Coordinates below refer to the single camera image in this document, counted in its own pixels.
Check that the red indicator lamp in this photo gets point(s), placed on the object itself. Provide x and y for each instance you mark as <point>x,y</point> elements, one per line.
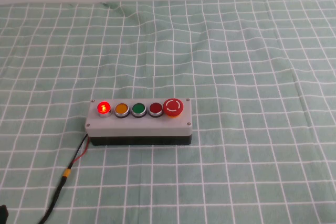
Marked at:
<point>103,108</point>

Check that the green checked tablecloth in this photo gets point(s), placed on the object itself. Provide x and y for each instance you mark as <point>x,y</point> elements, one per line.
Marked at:
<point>236,77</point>

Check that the grey and black button box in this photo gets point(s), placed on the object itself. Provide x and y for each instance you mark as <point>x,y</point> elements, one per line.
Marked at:
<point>139,128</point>

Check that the green push button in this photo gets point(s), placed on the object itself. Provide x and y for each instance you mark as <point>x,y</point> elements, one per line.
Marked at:
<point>138,108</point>

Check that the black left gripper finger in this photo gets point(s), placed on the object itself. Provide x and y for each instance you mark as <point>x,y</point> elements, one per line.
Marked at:
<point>3,214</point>

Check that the yellow push button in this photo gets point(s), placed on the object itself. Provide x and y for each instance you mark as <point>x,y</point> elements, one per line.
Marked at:
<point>121,109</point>

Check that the dark red push button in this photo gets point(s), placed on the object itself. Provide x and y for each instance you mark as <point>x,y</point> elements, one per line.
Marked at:
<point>155,108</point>

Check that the red emergency stop mushroom button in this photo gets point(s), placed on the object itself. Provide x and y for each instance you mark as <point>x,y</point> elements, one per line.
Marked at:
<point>173,106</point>

